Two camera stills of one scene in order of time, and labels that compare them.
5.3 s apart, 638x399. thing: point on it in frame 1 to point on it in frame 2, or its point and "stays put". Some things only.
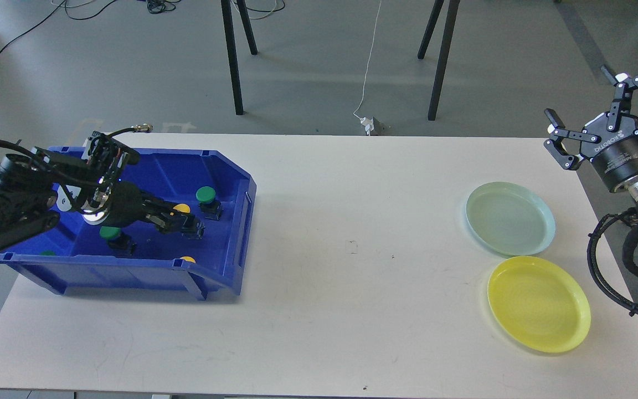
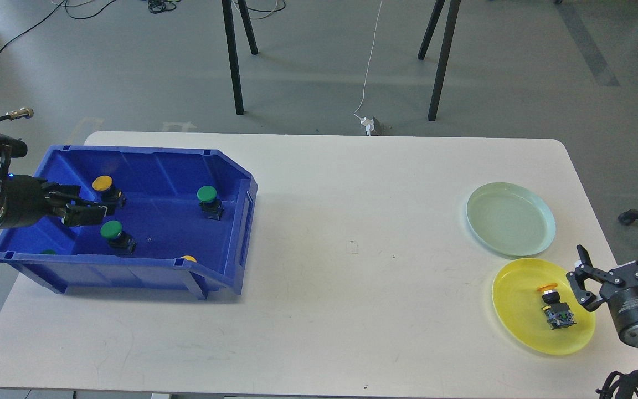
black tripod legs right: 453,7 stays put
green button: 211,208 stays put
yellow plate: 539,303 stays put
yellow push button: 183,207 to 558,315
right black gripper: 623,152 to 637,294
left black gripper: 118,204 to 30,199
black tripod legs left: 229,23 stays put
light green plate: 510,219 stays put
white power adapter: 368,123 stays put
